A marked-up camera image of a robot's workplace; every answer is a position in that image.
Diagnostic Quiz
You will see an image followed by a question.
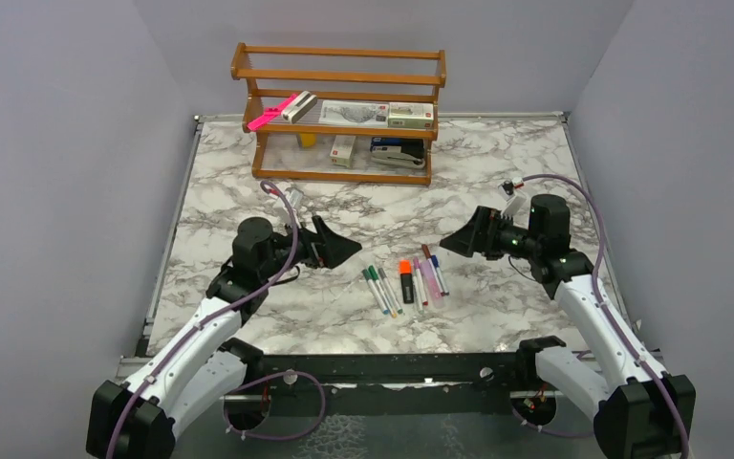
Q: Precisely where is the brown cap white marker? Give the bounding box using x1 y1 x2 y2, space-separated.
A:
421 244 443 296

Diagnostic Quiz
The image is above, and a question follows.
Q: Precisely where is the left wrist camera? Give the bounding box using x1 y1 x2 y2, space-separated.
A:
284 186 305 211

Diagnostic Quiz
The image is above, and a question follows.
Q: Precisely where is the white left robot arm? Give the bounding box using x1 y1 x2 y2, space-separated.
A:
86 216 362 458

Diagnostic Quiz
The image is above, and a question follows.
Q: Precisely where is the green cap white marker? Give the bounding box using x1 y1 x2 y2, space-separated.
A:
368 265 398 318

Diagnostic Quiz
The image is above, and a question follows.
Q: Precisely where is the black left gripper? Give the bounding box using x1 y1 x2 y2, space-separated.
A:
259 215 361 280

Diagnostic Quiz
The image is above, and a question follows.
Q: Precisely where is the black grey stapler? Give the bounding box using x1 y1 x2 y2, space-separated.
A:
370 137 426 169

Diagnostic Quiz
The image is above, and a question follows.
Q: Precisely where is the teal cap white marker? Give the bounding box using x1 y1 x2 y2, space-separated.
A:
362 269 390 315

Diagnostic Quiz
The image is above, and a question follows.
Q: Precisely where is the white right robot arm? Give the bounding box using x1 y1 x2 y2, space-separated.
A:
440 194 696 458

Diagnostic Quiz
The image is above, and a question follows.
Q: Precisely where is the small white red box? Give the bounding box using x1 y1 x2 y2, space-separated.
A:
329 135 356 168

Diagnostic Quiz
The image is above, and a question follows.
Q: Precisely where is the blue cap white marker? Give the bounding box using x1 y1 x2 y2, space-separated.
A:
429 254 450 296

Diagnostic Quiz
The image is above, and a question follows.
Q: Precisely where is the wooden two-tier shelf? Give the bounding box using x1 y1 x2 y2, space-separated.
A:
230 42 447 186

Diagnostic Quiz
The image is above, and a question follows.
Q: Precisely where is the green white staples box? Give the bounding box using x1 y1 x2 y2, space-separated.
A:
387 102 436 130

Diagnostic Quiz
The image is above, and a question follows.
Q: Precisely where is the black front mounting rail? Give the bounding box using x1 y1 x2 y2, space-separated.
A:
202 351 577 420

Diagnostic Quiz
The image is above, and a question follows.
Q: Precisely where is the yellow small block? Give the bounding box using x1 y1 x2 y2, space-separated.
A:
296 133 317 148

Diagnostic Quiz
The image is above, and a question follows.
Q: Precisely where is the pink cap white marker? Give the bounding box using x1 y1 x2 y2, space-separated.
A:
412 257 428 307

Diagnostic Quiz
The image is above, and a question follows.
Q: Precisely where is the pink highlighter pen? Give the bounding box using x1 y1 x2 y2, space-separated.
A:
421 258 443 309

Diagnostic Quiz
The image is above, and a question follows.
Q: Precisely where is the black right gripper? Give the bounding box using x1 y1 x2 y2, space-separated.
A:
442 204 542 260

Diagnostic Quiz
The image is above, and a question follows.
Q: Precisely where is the orange cap black highlighter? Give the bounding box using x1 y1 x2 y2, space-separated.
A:
399 259 415 304

